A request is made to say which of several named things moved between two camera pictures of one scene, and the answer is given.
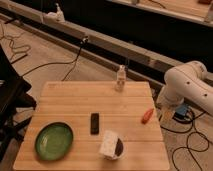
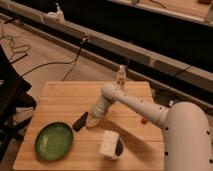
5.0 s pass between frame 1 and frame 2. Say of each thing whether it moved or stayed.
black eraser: moved
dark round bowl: stayed
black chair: stayed
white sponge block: stayed
